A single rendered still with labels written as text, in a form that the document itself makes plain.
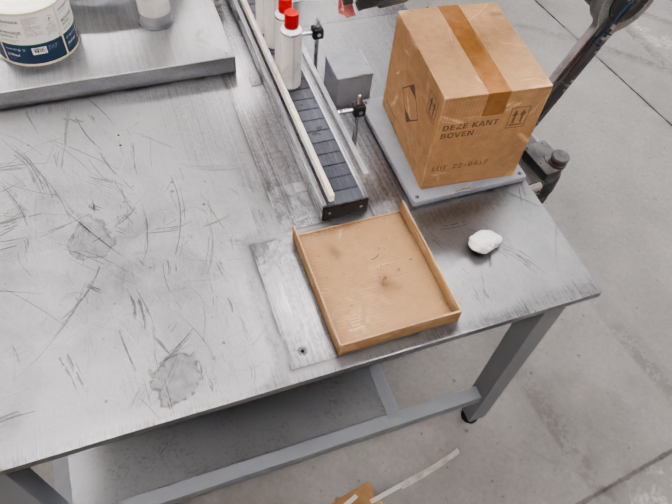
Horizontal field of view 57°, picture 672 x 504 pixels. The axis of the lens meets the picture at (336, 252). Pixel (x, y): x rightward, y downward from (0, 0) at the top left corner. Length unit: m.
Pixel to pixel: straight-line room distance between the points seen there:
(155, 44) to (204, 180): 0.46
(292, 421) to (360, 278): 0.63
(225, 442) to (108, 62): 1.05
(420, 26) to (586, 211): 1.53
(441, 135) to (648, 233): 1.64
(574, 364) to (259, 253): 1.36
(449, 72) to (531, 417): 1.26
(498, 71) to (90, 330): 0.97
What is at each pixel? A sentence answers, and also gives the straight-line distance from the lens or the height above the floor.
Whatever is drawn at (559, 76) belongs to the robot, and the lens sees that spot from 2.28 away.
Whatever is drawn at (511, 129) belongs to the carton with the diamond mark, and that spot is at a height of 1.01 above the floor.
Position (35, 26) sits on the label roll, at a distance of 1.70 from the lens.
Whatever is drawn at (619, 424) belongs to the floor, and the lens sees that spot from 2.31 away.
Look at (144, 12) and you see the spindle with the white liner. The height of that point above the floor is 0.93.
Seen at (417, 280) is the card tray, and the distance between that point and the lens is 1.31.
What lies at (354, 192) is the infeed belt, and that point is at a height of 0.88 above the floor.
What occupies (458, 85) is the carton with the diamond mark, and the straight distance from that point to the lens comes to 1.30.
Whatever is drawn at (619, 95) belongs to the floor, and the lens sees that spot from 3.43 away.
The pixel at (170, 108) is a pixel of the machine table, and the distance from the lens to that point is 1.65.
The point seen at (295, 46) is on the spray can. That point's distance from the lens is 1.53.
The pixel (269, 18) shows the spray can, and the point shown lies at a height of 0.97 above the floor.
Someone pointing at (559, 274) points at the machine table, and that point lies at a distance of 1.43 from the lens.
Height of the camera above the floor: 1.91
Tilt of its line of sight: 54 degrees down
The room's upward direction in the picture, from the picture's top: 7 degrees clockwise
